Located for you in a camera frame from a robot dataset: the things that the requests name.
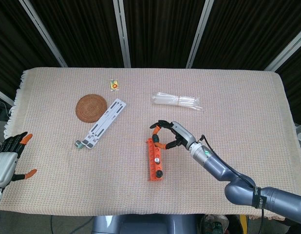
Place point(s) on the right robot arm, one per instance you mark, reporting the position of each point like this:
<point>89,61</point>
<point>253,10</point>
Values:
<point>218,165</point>

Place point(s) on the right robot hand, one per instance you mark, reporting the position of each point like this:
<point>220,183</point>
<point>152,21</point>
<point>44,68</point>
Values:
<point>183,134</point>

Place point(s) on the orange screwdriver holder rack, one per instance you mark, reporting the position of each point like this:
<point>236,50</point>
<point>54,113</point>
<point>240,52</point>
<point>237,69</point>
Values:
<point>153,156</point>

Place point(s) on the white aluminium partition post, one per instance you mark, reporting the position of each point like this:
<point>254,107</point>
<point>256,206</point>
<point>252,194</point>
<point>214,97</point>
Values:
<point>122,34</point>
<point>199,34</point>
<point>44,34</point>
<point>3,96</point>
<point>287,54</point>

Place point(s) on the beige woven tablecloth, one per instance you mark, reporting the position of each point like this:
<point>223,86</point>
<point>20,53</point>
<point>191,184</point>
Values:
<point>238,122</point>

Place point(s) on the grey robot torso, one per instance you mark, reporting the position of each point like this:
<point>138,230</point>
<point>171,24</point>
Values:
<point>145,225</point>

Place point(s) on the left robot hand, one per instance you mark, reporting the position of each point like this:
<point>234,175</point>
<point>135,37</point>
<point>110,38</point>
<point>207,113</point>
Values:
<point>4,170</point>

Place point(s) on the white folding laptop stand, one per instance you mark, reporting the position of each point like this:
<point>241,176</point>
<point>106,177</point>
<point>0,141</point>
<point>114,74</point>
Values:
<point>109,117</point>

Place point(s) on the small green black screwdriver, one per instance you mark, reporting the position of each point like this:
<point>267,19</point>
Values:
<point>156,138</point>

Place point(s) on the round woven rattan coaster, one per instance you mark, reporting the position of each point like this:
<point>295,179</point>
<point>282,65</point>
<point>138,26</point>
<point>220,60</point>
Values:
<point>90,107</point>

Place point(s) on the silver black precision screwdriver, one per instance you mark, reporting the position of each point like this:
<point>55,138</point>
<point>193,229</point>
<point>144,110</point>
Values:
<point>157,160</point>

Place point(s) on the yellow candy packet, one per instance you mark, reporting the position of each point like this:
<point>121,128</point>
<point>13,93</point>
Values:
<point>114,85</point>

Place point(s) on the small green translucent block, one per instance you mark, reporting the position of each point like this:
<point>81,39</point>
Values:
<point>79,144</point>

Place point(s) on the dark floor clutter bag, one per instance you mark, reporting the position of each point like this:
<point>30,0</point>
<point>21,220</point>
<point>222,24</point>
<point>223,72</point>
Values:
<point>213,225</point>

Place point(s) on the bundle of clear straws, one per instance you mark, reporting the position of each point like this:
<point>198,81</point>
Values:
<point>174,100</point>

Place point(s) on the large green black screwdriver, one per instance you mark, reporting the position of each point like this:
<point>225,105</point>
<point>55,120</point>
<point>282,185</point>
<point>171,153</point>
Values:
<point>159,173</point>

